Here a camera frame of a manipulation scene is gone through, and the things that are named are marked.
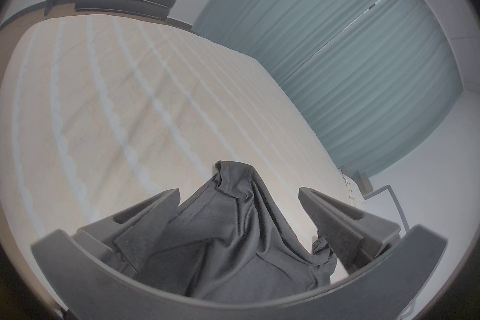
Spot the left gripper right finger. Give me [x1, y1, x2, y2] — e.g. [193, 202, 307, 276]
[298, 187, 400, 270]

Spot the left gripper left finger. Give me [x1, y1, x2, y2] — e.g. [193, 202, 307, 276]
[73, 188, 181, 272]

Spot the black long-sleeved top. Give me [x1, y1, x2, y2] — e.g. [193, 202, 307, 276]
[133, 160, 338, 300]

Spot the bed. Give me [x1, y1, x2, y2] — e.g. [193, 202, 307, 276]
[0, 13, 409, 312]

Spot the white printed pillow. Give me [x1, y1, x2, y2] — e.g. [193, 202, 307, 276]
[340, 168, 357, 207]

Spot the grey bedside table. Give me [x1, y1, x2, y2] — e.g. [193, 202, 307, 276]
[352, 170, 372, 195]

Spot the blue-green curtain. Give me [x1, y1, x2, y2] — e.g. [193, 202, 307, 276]
[192, 0, 406, 85]
[268, 0, 465, 178]

